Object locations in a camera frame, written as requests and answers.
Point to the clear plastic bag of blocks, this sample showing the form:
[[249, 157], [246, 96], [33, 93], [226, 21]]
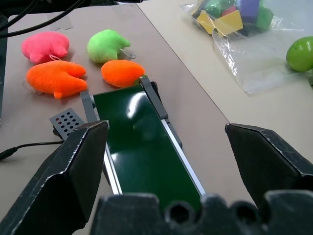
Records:
[[244, 31]]

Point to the pink plush toy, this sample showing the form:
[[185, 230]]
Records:
[[45, 46]]

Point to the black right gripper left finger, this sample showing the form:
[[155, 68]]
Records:
[[61, 171]]

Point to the small orange plush toy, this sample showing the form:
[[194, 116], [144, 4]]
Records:
[[121, 72]]

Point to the green conveyor belt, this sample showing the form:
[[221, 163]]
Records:
[[146, 137]]

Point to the green plush toy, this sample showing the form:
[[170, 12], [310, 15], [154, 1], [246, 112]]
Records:
[[105, 45]]

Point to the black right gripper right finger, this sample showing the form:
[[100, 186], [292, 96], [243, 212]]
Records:
[[269, 159]]

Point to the large orange plush toy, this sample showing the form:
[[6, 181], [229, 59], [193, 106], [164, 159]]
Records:
[[55, 78]]

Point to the green plastic ball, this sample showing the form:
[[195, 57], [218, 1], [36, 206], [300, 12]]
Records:
[[299, 54]]

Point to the grey perforated motor box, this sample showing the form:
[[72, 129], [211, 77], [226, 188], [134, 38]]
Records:
[[64, 122]]

